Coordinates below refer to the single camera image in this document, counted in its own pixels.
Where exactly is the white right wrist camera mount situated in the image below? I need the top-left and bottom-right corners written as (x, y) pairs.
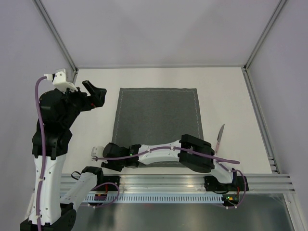
top-left (90, 146), bottom-right (104, 159)

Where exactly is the aluminium frame post left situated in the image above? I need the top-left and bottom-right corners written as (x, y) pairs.
top-left (32, 0), bottom-right (78, 73)

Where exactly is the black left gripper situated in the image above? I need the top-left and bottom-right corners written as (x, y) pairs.
top-left (58, 79), bottom-right (106, 126)

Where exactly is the aluminium mounting rail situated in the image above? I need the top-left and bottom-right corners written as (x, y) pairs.
top-left (32, 174), bottom-right (295, 194)

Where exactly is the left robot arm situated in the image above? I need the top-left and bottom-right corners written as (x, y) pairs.
top-left (20, 80), bottom-right (107, 231)

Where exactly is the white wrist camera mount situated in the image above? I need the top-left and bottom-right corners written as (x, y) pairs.
top-left (44, 68), bottom-right (78, 93)
top-left (90, 146), bottom-right (104, 159)

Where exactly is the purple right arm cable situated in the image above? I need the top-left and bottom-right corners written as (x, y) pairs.
top-left (92, 146), bottom-right (248, 210)

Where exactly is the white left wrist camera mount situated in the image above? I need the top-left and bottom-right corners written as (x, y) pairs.
top-left (44, 68), bottom-right (78, 93)

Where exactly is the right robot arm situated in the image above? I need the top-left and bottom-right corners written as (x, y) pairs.
top-left (100, 134), bottom-right (249, 194)

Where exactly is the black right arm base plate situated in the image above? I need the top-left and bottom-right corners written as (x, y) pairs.
top-left (204, 176), bottom-right (249, 193)

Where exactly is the aluminium frame post right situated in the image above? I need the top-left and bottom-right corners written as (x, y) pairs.
top-left (242, 0), bottom-right (288, 72)

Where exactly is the pink handled knife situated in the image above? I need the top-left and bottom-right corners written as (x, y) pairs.
top-left (215, 124), bottom-right (225, 155)

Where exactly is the grey cloth napkin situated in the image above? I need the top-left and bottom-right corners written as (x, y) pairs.
top-left (111, 87), bottom-right (209, 169)

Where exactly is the white slotted cable duct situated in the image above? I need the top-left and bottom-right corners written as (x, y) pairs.
top-left (80, 194), bottom-right (223, 203)

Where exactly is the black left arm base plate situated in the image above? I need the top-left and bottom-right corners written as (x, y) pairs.
top-left (96, 176), bottom-right (120, 192)

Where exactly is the aluminium frame post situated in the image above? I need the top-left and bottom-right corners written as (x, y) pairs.
top-left (32, 0), bottom-right (78, 73)
top-left (242, 0), bottom-right (288, 72)

